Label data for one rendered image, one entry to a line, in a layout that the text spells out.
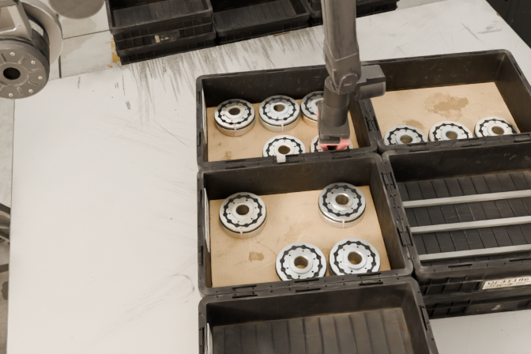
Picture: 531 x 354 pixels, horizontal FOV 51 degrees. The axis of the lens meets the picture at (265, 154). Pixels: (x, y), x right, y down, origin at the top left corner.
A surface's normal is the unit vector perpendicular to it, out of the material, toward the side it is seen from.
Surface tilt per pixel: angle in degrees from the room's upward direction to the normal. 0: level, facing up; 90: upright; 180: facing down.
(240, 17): 0
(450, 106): 0
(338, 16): 97
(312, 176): 90
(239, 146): 0
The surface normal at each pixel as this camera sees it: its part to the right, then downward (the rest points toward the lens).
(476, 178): -0.04, -0.65
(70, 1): 0.27, 0.79
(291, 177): 0.09, 0.76
